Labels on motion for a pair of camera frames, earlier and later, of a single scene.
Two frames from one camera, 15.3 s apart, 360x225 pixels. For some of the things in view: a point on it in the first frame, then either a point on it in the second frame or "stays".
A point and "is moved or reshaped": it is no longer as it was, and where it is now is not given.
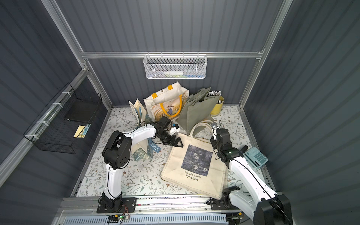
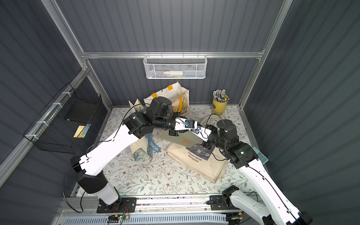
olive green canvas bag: x=198 y=109 -> x=189 y=138
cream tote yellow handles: x=168 y=102 stays
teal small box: x=256 y=156 stays
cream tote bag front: x=197 y=165 is moved or reshaped
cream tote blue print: x=144 y=150 stays
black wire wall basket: x=61 y=126 stays
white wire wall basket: x=175 y=66 stays
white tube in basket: x=174 y=72 stays
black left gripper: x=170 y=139 -> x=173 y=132
